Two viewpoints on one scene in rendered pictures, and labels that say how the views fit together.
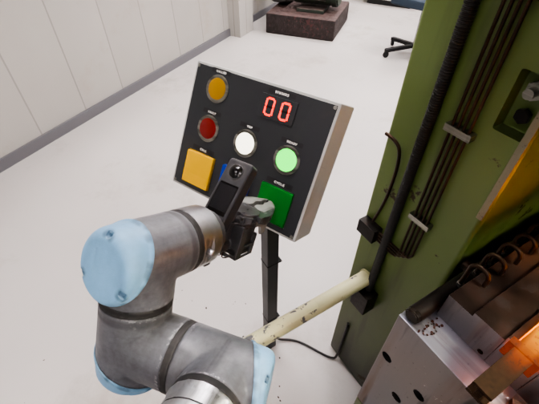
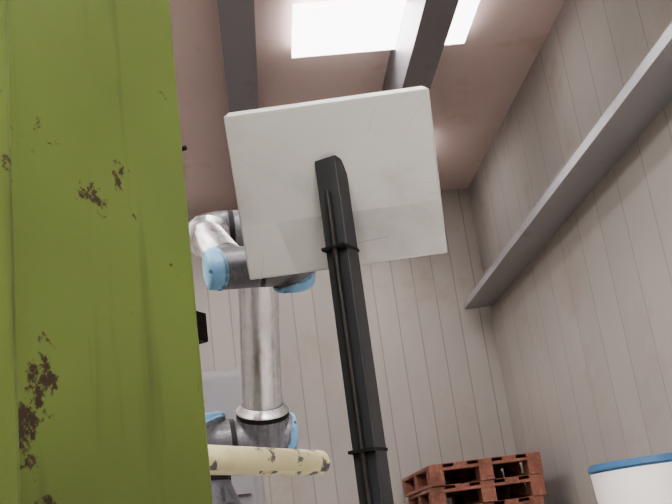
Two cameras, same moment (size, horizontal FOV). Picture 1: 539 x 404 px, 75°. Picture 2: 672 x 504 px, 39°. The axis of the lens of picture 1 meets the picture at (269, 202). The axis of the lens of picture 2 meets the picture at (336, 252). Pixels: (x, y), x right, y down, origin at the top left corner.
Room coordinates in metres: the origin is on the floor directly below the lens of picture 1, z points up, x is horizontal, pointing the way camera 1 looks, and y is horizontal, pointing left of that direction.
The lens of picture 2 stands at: (1.88, -0.81, 0.47)
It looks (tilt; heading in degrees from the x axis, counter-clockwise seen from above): 17 degrees up; 147
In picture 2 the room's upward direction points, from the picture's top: 8 degrees counter-clockwise
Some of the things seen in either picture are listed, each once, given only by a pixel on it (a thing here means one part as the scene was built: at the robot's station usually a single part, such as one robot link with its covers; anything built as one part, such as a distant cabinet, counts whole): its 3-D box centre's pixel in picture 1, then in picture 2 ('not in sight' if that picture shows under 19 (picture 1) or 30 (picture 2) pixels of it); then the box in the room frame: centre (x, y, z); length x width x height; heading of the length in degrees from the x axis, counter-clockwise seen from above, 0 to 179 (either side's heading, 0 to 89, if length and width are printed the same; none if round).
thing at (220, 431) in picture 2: not in sight; (204, 446); (-0.60, 0.30, 0.79); 0.17 x 0.15 x 0.18; 70
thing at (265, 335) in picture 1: (305, 312); (255, 461); (0.48, -0.10, 0.62); 0.44 x 0.05 x 0.05; 121
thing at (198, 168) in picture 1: (199, 169); not in sight; (0.62, 0.16, 1.01); 0.07 x 0.05 x 0.07; 56
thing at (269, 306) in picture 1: (269, 272); (375, 493); (0.67, 0.00, 0.54); 0.04 x 0.04 x 1.08; 31
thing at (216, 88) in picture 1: (216, 88); not in sight; (0.69, 0.11, 1.16); 0.05 x 0.03 x 0.04; 31
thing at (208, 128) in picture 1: (208, 128); not in sight; (0.66, 0.13, 1.09); 0.05 x 0.03 x 0.04; 31
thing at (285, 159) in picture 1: (286, 159); not in sight; (0.55, -0.03, 1.09); 0.05 x 0.03 x 0.04; 31
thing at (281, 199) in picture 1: (273, 204); not in sight; (0.51, -0.01, 1.00); 0.07 x 0.05 x 0.07; 56
